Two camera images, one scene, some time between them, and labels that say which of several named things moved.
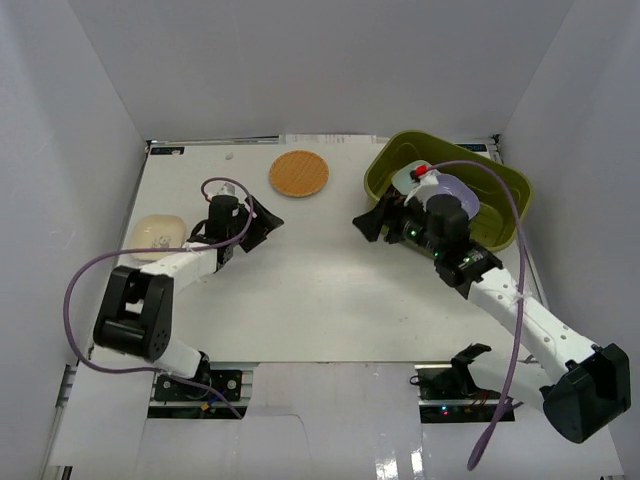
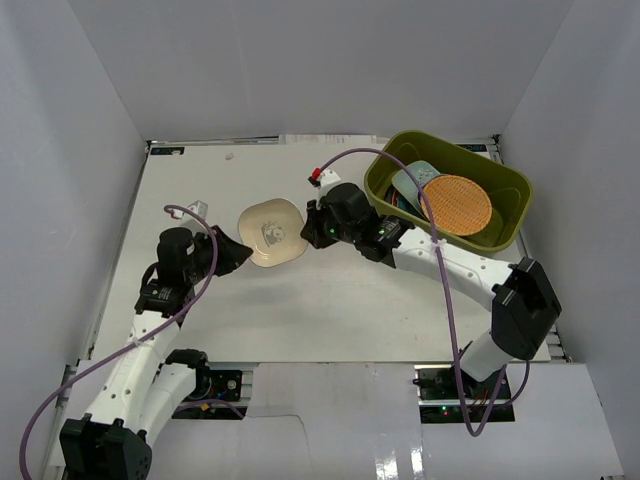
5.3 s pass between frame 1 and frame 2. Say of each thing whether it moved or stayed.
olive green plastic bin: stayed
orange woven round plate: moved
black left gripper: moved
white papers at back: stayed
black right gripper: moved
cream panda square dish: moved
